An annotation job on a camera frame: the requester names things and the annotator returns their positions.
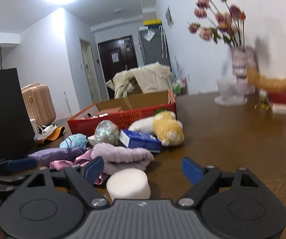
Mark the purple cushion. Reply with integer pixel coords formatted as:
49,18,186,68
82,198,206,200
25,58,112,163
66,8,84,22
28,147,88,167

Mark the pink satin bow scrunchie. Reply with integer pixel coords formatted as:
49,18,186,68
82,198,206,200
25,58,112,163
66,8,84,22
49,149,109,185

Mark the light blue plush toy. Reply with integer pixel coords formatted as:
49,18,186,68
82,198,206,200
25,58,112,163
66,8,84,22
59,133,88,148

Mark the white foam cylinder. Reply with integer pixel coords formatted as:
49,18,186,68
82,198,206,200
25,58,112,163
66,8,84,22
106,168,151,201

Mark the lilac fluffy towel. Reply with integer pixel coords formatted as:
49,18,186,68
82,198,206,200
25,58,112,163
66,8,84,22
91,143,154,175

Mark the white triangular sponge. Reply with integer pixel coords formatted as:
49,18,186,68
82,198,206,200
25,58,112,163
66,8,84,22
87,135,97,147

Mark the iridescent ball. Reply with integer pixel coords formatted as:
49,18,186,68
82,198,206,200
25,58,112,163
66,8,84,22
94,120,120,145

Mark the yellow white plush toy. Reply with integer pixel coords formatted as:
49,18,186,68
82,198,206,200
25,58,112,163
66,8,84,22
128,111,185,147

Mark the black paper bag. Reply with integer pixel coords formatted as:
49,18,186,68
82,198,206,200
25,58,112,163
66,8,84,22
0,41,36,162

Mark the white cloth and charger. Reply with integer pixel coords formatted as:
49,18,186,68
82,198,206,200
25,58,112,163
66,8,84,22
30,119,58,141

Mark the orange black pouch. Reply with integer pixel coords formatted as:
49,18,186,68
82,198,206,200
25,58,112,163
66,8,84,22
35,127,65,145

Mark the pink suitcase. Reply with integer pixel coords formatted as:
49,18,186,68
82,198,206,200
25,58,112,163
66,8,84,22
21,84,56,126

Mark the blue tissue pack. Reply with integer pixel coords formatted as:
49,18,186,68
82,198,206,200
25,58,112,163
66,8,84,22
119,129,162,153

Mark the white red flat box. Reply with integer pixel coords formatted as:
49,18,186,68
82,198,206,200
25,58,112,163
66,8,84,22
271,104,286,115

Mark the clear plastic cup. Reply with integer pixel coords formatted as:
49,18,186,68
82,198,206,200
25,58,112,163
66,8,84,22
214,79,247,106

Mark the red cardboard box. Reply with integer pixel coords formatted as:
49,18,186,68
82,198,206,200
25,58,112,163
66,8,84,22
68,90,176,136

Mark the red small box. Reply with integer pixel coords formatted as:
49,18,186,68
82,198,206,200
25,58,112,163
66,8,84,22
269,91,286,104

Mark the beige coat on chair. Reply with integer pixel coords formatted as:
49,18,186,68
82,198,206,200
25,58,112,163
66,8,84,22
106,62,174,99

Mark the pink ceramic vase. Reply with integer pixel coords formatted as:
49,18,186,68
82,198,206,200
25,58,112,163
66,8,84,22
231,46,258,96

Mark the dark entrance door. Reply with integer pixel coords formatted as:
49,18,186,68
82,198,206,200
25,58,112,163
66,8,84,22
98,36,138,82

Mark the grey cabinet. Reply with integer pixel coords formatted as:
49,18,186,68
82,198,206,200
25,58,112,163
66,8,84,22
138,24,170,66

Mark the dried pink flower bouquet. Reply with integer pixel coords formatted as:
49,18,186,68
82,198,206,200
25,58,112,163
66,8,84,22
188,0,246,48

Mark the yellow box on cabinet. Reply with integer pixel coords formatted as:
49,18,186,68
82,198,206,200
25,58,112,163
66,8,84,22
143,19,162,26

